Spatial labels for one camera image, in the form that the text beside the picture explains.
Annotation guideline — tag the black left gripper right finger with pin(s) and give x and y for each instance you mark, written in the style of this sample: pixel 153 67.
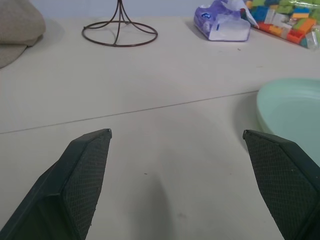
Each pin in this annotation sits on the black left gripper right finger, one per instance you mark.
pixel 282 182

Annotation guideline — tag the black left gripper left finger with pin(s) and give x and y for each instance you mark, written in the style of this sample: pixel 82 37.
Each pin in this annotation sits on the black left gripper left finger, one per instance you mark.
pixel 75 190

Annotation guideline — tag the light green plate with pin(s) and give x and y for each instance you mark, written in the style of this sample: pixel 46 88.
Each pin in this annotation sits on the light green plate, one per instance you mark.
pixel 292 110

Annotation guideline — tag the bag of colourful building blocks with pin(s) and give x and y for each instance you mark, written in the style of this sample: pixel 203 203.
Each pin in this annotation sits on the bag of colourful building blocks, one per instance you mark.
pixel 287 20

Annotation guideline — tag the purple tissue pack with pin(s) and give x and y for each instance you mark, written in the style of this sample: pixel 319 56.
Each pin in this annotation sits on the purple tissue pack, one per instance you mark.
pixel 222 25

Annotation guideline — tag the beige knitted cap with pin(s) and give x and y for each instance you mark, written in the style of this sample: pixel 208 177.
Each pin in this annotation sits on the beige knitted cap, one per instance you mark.
pixel 17 30

